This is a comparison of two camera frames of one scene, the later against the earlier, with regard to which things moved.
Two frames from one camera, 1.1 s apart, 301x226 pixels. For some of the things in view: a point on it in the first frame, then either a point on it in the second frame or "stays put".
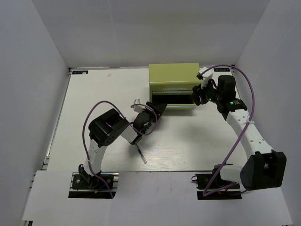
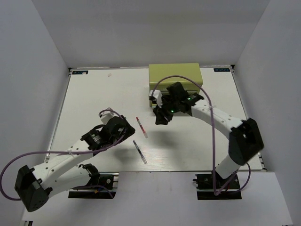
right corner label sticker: x=222 y=69 stays put
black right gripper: x=197 y=92 → x=160 y=113
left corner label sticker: x=79 y=72 stays put
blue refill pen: x=142 y=157 stays put
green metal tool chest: x=172 y=84 stays put
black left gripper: x=158 y=108 → x=129 y=130
